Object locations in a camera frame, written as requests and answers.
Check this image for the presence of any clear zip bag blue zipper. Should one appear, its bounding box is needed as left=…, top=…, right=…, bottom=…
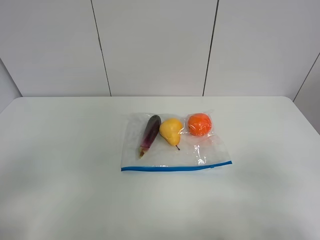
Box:
left=121, top=110, right=232, bottom=172

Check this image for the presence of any purple eggplant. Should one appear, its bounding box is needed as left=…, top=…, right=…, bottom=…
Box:
left=139, top=115, right=162, bottom=159

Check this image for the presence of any yellow pear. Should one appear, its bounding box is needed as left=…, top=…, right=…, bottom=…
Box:
left=159, top=118, right=183, bottom=150

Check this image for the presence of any orange tangerine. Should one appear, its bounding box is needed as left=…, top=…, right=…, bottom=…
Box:
left=187, top=113, right=213, bottom=137

